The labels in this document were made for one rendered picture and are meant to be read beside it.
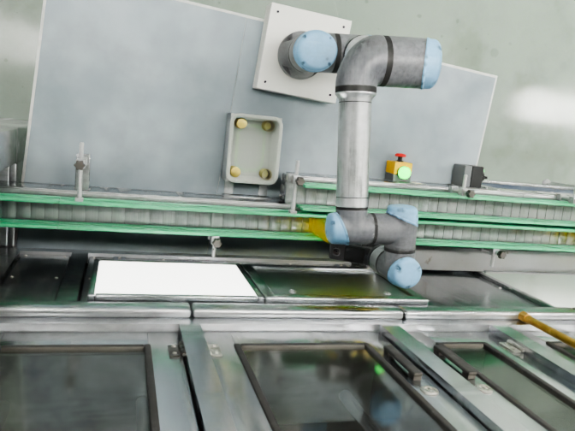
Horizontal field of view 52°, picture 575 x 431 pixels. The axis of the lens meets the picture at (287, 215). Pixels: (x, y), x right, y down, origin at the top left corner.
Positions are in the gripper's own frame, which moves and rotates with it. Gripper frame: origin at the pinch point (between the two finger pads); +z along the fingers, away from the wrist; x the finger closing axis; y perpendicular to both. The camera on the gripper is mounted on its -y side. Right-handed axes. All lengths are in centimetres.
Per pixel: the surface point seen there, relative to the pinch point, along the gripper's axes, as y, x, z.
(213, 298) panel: -40.3, -12.4, -16.1
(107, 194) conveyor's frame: -68, 6, 28
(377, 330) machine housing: -0.1, -16.7, -27.2
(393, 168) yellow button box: 28.6, 19.8, 34.3
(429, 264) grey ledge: 44, -13, 28
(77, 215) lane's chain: -76, -1, 28
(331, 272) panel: 1.2, -12.8, 12.5
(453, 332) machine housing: 20.9, -17.1, -28.0
